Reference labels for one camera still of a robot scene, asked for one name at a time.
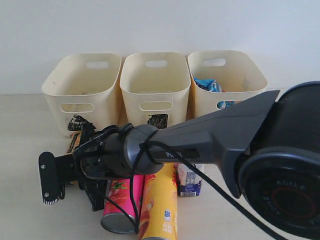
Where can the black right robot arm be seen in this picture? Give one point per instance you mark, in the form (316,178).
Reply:
(262,155)

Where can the blue snack bag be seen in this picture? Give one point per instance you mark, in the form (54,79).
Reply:
(211,85)

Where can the cream bin square mark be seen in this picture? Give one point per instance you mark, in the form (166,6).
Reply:
(155,88)

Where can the cream bin circle mark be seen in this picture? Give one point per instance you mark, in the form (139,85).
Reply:
(234,71)

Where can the yellow chips can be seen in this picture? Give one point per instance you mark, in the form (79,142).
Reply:
(159,209)

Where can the orange chips bag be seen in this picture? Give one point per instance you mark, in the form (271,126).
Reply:
(75,139)

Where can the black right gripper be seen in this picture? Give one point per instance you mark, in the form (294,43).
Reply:
(97,160)

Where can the pink chips can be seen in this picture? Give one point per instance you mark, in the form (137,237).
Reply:
(124,204)

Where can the cream bin triangle mark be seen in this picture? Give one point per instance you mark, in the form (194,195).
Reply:
(88,85)

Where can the white milk carton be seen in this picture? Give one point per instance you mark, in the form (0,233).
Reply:
(189,183)

